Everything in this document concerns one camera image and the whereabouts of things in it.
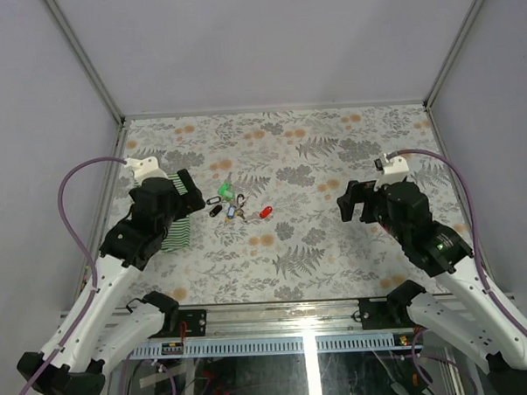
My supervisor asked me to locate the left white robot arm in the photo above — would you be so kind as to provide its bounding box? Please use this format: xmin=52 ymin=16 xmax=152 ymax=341
xmin=17 ymin=170 xmax=205 ymax=395

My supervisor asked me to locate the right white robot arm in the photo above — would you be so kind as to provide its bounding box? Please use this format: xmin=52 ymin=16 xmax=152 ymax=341
xmin=337 ymin=180 xmax=527 ymax=395

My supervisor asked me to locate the silver keys bunch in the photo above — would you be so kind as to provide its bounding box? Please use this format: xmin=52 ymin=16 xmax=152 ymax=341
xmin=232 ymin=193 xmax=260 ymax=223

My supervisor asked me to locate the green key tag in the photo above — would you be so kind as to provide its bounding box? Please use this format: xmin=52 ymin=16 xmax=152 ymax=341
xmin=218 ymin=183 xmax=234 ymax=201

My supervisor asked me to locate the blue key tag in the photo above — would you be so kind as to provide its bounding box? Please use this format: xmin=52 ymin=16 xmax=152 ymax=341
xmin=225 ymin=205 xmax=238 ymax=220

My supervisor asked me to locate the green striped cloth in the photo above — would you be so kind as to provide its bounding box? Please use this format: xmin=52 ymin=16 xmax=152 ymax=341
xmin=133 ymin=172 xmax=191 ymax=253

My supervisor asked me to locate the red key tag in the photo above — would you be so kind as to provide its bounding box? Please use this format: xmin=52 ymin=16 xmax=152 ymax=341
xmin=259 ymin=206 xmax=273 ymax=219

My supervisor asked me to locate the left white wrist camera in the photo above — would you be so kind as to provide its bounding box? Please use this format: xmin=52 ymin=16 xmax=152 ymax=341
xmin=124 ymin=156 xmax=167 ymax=184

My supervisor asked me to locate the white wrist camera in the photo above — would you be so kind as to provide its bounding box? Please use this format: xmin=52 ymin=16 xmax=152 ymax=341
xmin=374 ymin=154 xmax=409 ymax=191
xmin=124 ymin=156 xmax=167 ymax=184

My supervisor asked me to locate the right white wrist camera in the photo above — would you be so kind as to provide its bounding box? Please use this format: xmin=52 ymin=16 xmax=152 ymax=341
xmin=374 ymin=154 xmax=409 ymax=191

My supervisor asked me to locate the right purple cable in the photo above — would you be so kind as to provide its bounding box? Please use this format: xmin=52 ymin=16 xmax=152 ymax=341
xmin=394 ymin=144 xmax=527 ymax=380

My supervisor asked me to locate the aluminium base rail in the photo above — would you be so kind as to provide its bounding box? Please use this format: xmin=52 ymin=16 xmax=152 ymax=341
xmin=58 ymin=289 xmax=523 ymax=364

